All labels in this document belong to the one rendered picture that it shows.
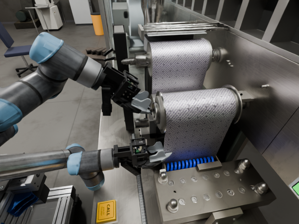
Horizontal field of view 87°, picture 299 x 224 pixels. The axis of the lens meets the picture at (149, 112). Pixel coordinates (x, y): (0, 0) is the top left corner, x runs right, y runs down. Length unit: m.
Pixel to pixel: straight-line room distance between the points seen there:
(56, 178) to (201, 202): 1.65
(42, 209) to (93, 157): 1.15
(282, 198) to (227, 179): 1.46
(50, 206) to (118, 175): 0.95
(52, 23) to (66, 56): 7.33
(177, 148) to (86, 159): 0.32
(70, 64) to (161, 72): 0.36
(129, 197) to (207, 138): 0.40
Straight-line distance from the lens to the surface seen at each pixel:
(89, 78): 0.44
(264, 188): 0.71
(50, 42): 0.45
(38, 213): 1.70
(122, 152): 0.55
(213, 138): 0.65
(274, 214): 2.01
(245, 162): 0.73
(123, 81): 0.46
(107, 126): 1.03
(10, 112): 0.45
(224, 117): 0.58
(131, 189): 0.78
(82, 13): 8.25
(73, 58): 0.44
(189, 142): 0.61
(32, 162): 0.67
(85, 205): 1.80
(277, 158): 0.64
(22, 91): 0.47
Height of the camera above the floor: 1.61
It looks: 40 degrees down
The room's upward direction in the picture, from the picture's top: straight up
